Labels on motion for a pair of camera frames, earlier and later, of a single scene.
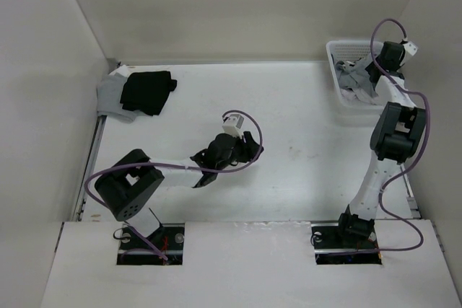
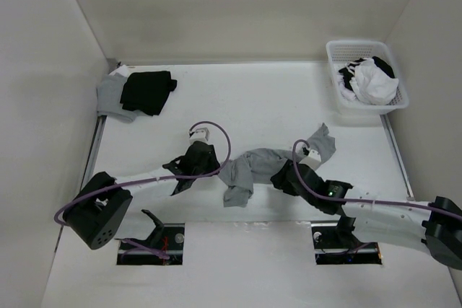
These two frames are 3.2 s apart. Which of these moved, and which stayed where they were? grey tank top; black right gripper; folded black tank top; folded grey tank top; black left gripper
Moved: black left gripper; black right gripper; grey tank top
Stayed: folded black tank top; folded grey tank top
